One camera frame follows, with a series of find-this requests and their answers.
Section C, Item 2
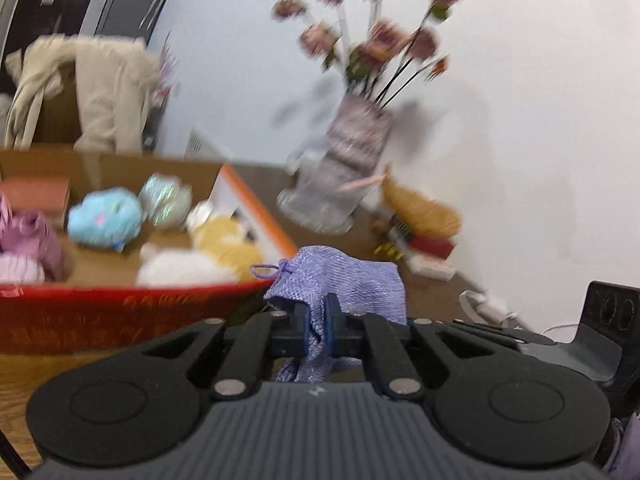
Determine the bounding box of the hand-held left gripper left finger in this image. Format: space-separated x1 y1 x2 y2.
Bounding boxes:
142 302 312 401

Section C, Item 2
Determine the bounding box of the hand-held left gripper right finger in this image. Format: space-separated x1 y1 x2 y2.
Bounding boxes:
324 294 497 401

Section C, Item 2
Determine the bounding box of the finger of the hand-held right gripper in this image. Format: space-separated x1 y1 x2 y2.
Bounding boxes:
440 317 558 347

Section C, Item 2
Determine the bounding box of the purple knitted cloth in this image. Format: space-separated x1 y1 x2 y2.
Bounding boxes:
250 245 407 384

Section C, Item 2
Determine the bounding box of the white yellow alpaca plush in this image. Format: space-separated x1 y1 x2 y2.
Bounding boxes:
136 212 269 287

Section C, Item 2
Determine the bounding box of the clear plastic bag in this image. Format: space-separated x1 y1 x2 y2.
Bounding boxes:
139 174 194 230

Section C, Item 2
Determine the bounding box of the red cardboard box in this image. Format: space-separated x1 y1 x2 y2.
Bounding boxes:
0 149 301 357

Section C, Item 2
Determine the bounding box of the light blue plush toy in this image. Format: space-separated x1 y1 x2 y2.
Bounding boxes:
66 187 146 251

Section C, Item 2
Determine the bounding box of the pink plush toy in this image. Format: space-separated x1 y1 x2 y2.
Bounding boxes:
0 197 66 281

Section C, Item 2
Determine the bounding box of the white charger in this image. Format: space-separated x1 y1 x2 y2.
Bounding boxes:
459 289 506 321

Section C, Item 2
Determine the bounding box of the flat white box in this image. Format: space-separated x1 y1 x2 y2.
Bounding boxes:
405 252 456 281

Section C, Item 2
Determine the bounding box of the greyish purple fabric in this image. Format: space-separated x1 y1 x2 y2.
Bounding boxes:
602 410 640 477

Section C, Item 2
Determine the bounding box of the small red box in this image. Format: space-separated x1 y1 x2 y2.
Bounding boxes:
407 232 457 259

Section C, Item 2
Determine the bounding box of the clear plastic container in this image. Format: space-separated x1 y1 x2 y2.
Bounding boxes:
277 160 362 235

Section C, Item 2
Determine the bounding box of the brown plush toy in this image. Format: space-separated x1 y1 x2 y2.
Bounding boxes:
381 172 462 237

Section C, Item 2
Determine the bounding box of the glass vase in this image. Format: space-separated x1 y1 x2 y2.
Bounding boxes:
295 94 394 222

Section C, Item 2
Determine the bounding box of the dried rose bouquet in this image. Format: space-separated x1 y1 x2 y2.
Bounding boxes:
271 0 474 107

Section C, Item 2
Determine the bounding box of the beige coat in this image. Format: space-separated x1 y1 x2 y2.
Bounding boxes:
2 35 166 154

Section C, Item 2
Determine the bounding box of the brown chair back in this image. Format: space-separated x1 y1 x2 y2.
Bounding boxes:
37 60 83 147

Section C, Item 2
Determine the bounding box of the white cable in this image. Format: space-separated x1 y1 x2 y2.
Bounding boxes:
500 310 582 337

